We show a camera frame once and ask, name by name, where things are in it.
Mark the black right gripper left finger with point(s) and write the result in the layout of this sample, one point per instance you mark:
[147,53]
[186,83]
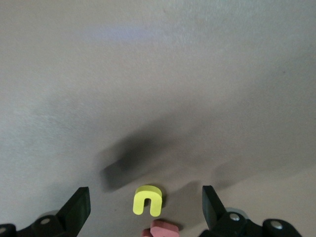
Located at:
[74,212]

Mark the yellow small letter u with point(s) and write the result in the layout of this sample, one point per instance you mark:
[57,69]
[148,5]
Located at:
[140,202]

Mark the red small letter w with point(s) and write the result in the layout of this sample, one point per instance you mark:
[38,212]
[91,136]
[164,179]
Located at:
[163,230]

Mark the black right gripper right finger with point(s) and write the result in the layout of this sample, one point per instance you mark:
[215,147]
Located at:
[214,212]

